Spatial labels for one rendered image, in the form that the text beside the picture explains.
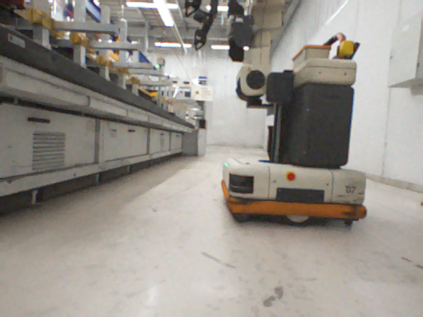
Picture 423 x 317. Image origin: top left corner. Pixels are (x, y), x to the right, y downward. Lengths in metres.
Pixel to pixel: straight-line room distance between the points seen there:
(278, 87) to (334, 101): 0.27
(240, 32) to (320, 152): 0.73
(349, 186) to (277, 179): 0.34
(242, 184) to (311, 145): 0.38
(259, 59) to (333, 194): 0.78
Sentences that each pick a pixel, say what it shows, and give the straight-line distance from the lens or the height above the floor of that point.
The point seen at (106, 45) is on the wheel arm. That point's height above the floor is 0.82.
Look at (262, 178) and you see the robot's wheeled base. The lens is 1.21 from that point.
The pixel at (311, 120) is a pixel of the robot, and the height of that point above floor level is 0.51.
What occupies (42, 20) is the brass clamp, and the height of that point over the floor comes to 0.79.
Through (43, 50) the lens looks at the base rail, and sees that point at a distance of 1.19.
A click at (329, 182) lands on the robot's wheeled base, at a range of 1.32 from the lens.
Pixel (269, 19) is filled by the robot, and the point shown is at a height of 1.06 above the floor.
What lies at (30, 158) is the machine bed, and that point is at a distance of 1.56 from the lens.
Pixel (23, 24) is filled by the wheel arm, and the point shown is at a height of 0.80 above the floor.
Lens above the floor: 0.39
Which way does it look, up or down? 3 degrees down
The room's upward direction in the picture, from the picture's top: 3 degrees clockwise
